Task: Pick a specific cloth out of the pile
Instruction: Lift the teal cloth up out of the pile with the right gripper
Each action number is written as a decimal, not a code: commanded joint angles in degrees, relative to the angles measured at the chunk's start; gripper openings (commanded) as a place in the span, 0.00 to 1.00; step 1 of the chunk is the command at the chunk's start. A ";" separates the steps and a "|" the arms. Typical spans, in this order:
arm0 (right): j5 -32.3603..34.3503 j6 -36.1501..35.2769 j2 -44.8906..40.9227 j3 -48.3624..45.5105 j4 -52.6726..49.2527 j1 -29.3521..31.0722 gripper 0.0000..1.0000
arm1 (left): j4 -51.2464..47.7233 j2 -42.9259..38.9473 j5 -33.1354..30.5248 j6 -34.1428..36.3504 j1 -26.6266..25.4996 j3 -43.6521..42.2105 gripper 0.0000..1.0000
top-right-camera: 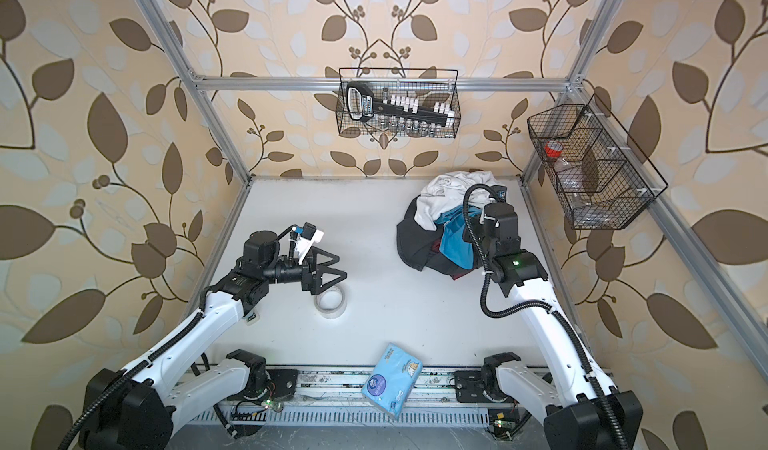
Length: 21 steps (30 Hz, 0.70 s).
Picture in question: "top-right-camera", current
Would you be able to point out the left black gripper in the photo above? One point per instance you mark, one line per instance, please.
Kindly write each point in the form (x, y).
(313, 283)

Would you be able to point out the teal cloth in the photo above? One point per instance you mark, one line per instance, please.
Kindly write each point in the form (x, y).
(452, 244)

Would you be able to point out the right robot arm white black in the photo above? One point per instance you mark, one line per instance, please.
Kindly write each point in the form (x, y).
(580, 406)

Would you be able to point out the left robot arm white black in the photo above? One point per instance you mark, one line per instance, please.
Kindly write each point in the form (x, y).
(144, 404)

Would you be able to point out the white cloth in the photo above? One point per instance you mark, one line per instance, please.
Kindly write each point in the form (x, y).
(445, 193)

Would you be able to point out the dark grey cloth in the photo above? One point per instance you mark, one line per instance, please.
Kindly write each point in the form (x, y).
(419, 248)

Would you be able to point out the clear tape roll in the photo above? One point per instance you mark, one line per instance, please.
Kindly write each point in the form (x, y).
(331, 303)

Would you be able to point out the clear bottle red cap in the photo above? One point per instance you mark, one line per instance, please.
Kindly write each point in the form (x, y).
(572, 180)

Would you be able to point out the blue tissue pack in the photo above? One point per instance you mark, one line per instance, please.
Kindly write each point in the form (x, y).
(392, 380)

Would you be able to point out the black socket set holder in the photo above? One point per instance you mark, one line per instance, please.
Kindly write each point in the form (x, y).
(386, 105)

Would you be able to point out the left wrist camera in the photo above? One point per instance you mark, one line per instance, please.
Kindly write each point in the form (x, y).
(305, 238)

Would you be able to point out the right black wire basket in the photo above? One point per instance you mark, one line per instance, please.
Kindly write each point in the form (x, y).
(626, 180)

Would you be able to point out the black wire basket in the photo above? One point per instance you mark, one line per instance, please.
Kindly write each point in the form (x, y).
(425, 76)
(626, 180)

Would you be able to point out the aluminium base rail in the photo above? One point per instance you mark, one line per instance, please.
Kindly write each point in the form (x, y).
(443, 397)

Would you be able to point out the back black wire basket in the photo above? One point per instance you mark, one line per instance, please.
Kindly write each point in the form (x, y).
(425, 76)

